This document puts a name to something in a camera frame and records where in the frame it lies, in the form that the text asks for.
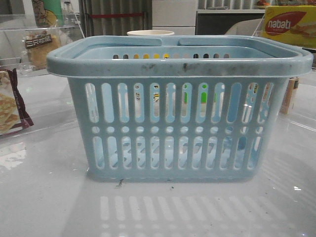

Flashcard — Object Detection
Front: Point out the packaged bread clear wrapper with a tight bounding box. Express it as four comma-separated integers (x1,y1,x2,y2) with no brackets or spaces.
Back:
24,30,61,71

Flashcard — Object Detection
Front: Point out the light blue plastic basket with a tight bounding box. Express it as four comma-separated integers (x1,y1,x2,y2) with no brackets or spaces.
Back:
47,35,313,182

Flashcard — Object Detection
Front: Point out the white paper cup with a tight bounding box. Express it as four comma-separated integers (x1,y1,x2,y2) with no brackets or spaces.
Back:
126,30,174,36

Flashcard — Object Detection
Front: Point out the white drawer cabinet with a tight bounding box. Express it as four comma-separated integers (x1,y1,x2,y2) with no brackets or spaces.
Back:
152,0,198,35

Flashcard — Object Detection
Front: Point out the small tan cardboard box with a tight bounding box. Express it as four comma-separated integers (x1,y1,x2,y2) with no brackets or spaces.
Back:
279,77,299,115

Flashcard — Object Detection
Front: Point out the brown cracker snack bag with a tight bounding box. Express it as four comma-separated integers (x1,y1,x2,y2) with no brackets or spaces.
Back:
0,69,34,136

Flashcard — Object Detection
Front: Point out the green yellow cartoon package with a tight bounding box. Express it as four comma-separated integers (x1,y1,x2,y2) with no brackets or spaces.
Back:
32,0,64,27

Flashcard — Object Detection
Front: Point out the clear acrylic shelf left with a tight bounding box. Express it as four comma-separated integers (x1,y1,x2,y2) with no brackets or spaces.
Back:
0,13,84,77

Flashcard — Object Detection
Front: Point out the yellow nabati wafer box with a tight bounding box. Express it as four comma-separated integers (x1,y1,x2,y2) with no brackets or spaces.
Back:
260,5,316,48

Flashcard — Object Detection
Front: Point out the clear acrylic stand right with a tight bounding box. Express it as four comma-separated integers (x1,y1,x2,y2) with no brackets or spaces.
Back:
254,11,316,50

